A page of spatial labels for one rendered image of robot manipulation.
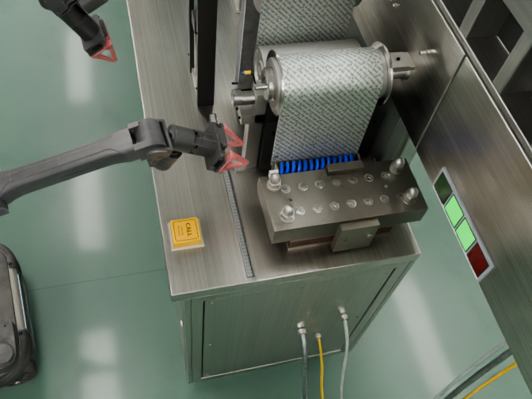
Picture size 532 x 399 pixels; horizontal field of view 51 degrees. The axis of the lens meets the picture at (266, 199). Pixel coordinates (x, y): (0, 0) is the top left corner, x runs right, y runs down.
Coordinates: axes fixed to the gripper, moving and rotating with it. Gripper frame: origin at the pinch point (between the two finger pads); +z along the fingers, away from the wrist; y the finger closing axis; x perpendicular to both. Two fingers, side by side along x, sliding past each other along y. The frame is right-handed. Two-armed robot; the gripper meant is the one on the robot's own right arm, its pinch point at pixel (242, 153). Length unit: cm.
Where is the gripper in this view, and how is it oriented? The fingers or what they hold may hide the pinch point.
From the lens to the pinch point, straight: 135.6
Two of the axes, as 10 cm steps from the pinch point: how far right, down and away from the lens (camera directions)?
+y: 2.2, 8.3, -5.1
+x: 5.5, -5.3, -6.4
